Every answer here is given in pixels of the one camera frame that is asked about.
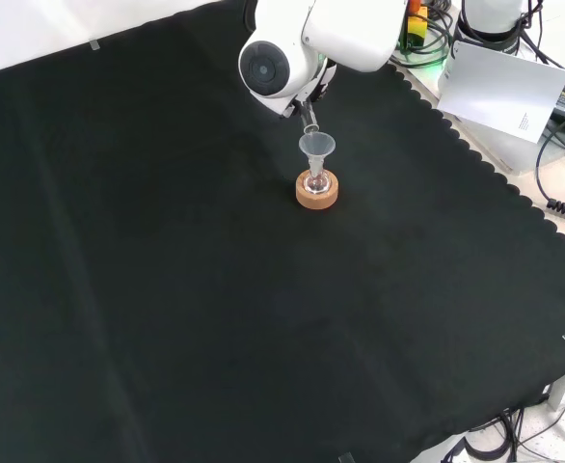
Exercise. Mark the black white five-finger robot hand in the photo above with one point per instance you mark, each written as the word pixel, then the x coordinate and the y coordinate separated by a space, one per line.
pixel 325 82

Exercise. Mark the clear glass graduated cylinder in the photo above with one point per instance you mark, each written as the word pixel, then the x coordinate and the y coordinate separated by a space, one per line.
pixel 307 118

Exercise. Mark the clear round-bottom flask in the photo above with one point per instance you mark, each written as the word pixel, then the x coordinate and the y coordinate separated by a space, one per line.
pixel 316 184

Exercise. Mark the clear plastic funnel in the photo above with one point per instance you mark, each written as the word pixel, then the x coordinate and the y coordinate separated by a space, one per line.
pixel 316 144

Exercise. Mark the yellow stop button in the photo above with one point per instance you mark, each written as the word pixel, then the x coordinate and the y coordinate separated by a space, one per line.
pixel 417 29

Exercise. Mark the pale board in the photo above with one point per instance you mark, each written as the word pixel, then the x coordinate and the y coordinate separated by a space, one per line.
pixel 499 87

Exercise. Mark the black cloth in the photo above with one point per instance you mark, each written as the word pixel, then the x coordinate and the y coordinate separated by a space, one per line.
pixel 215 289

